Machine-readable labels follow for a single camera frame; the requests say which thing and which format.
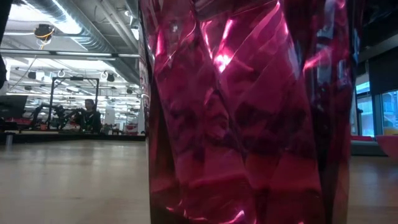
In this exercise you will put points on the dark red faceted cup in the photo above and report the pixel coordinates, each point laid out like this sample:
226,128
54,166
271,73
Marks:
233,124

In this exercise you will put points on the black background robot arm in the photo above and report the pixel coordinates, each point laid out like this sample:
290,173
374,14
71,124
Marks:
60,113

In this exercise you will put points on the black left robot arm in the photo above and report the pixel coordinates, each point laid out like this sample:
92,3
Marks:
2,25

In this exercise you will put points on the person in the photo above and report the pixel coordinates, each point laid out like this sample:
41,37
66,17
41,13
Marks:
90,116

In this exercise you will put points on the red bench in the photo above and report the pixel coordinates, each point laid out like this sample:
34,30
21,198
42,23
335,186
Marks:
362,138

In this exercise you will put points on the dark monitor screen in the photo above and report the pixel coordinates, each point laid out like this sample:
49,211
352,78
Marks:
12,106

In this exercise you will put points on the glass window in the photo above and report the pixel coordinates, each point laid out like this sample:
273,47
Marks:
388,109

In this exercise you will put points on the black aluminium table frame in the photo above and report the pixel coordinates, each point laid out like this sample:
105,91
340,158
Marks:
77,137

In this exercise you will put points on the black background rig frame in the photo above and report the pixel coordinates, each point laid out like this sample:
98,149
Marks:
51,102

